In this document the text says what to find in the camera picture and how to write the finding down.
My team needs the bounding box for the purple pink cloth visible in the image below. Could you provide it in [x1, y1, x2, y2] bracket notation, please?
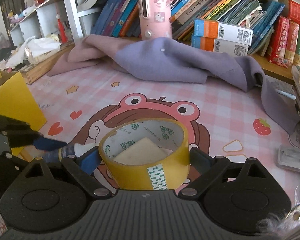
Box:
[48, 35, 300, 134]

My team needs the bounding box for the chessboard box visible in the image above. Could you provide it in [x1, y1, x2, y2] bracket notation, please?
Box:
[20, 42, 76, 85]

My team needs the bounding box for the white bookshelf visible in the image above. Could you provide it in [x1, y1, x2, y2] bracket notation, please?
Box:
[8, 0, 106, 46]

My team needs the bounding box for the red dictionary book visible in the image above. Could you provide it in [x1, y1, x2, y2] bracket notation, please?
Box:
[278, 0, 300, 25]

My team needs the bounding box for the pink checkered tablecloth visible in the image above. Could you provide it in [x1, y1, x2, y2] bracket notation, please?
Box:
[27, 66, 300, 198]

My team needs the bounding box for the yellow cardboard box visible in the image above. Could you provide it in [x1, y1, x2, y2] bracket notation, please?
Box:
[0, 72, 46, 161]

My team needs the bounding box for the orange blue white box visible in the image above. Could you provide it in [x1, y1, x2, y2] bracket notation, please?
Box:
[191, 19, 253, 56]

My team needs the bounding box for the yellow tape roll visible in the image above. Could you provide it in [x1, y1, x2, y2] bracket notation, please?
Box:
[98, 118, 190, 190]

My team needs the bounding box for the pink cylinder device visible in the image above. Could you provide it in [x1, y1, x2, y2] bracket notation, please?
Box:
[138, 0, 172, 40]

